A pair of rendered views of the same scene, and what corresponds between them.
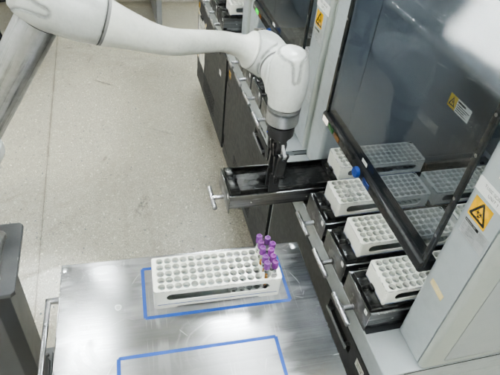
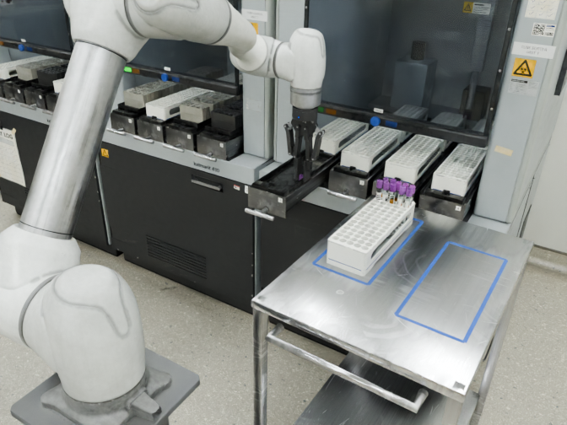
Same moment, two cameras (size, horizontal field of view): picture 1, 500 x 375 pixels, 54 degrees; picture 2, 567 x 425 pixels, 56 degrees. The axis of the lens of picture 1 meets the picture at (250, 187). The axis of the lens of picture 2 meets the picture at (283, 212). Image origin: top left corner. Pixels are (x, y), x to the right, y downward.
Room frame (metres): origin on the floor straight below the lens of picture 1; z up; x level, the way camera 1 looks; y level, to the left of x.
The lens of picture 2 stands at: (0.02, 0.95, 1.52)
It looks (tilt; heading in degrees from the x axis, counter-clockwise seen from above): 29 degrees down; 319
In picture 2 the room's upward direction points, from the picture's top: 2 degrees clockwise
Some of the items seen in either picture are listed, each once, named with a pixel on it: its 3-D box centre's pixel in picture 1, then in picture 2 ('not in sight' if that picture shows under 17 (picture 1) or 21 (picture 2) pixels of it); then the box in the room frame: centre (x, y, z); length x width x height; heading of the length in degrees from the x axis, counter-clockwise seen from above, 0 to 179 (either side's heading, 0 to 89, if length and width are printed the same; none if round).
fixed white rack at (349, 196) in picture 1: (376, 195); (371, 148); (1.11, -0.38, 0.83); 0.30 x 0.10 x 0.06; 109
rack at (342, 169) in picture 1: (375, 161); (340, 134); (1.28, -0.40, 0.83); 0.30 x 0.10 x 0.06; 109
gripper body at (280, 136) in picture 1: (279, 136); (304, 120); (1.12, -0.06, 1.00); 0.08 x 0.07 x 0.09; 19
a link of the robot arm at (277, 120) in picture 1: (283, 114); (305, 95); (1.12, -0.06, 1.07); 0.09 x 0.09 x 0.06
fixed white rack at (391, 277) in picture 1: (427, 275); (461, 169); (0.82, -0.48, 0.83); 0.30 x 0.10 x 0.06; 109
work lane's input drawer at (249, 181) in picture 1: (321, 178); (316, 164); (1.22, -0.22, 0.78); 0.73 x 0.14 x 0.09; 109
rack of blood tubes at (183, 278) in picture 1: (216, 276); (373, 230); (0.73, 0.05, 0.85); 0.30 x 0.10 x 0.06; 107
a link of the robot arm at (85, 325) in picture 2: not in sight; (91, 324); (0.80, 0.73, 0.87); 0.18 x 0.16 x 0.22; 20
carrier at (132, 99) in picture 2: not in sight; (135, 99); (2.04, 0.04, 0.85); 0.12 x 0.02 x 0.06; 19
